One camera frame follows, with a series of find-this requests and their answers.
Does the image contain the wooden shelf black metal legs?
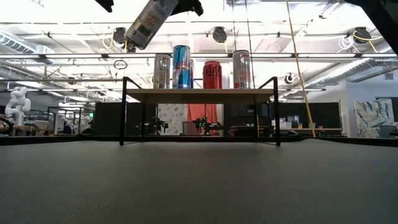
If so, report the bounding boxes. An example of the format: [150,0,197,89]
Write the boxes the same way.
[119,76,281,147]

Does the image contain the silver Celsius can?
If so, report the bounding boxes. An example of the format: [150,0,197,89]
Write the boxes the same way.
[153,53,172,90]

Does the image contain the leaf pattern painted panel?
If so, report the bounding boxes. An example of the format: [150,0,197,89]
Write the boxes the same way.
[353,98,396,139]

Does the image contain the white patterned panel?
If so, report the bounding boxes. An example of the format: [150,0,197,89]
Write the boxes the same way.
[157,103,188,136]

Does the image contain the blue Red Bull can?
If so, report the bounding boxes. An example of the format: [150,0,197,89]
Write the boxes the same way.
[172,44,192,90]

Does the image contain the black table mat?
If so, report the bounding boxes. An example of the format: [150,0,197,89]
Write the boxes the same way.
[0,138,398,224]

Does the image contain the red Coca-Cola can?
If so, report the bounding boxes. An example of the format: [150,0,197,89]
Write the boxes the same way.
[202,60,223,90]

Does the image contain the black room divider panel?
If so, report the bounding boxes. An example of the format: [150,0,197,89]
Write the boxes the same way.
[93,101,343,138]

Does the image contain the black robot green lights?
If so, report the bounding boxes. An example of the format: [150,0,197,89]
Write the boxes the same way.
[140,116,170,136]
[192,116,224,136]

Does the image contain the Celsius Peach Vibe can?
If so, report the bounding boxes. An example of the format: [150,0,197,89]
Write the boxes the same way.
[232,49,252,90]

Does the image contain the yellow hanging cable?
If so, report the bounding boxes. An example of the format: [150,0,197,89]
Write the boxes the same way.
[285,0,317,138]

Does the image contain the black table edge rail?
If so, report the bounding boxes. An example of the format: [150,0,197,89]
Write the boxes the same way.
[0,134,398,147]

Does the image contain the red fabric panel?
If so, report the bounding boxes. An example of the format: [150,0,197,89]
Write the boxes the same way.
[186,103,223,136]

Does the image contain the Celsius can pineapple print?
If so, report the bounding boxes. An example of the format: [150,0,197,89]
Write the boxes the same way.
[123,0,180,51]

